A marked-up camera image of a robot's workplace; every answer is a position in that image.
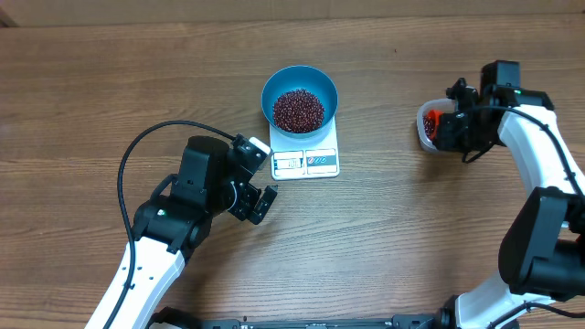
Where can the blue bowl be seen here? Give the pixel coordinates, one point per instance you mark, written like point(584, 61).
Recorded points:
point(300, 77)

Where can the red plastic measuring scoop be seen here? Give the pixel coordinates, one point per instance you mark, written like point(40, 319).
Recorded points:
point(437, 115)

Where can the red beans in container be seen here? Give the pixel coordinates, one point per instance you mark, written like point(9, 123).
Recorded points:
point(429, 123)

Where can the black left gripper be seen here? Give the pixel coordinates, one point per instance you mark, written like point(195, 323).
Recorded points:
point(249, 194)

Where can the red beans in bowl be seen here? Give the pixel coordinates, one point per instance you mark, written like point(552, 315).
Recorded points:
point(298, 111)

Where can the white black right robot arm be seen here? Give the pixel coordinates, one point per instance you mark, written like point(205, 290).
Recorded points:
point(541, 257)

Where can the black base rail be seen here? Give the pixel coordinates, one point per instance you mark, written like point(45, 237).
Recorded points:
point(173, 318)

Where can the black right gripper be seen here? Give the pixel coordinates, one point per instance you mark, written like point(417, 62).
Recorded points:
point(444, 139)

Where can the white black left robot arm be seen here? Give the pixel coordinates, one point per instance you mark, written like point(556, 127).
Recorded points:
point(213, 177)

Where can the clear plastic food container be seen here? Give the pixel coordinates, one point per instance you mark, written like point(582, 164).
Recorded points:
point(445, 105)

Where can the white digital kitchen scale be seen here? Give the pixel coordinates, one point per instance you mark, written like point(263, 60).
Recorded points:
point(316, 156)

